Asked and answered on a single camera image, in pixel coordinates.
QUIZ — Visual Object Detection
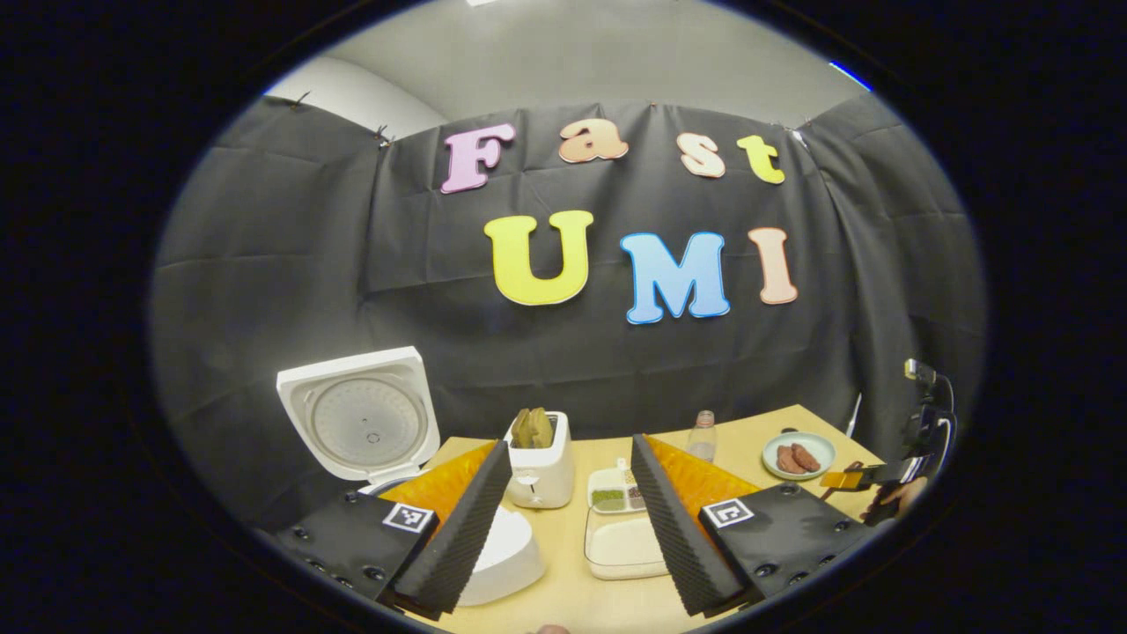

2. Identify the black backdrop cloth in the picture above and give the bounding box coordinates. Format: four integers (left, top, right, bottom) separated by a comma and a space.
150, 92, 987, 534

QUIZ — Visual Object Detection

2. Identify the pale green plate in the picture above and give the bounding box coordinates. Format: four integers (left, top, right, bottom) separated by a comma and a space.
762, 431, 837, 481

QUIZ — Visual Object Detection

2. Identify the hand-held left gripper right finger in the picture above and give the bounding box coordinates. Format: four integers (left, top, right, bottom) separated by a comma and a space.
630, 433, 873, 617

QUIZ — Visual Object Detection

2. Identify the white toaster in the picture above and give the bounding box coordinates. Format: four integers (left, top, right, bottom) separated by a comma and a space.
504, 411, 575, 510

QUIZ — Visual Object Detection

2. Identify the white rice cooker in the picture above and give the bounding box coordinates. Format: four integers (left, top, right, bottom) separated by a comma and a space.
276, 346, 547, 607

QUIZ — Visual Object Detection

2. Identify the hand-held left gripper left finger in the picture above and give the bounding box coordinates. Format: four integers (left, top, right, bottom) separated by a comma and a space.
264, 440, 513, 622

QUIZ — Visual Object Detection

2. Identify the brown wooden spoon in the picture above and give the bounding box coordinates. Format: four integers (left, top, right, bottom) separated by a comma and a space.
821, 459, 869, 501

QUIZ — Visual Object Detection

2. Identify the clear plastic bottle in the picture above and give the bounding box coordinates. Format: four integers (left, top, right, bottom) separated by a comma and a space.
687, 409, 717, 463

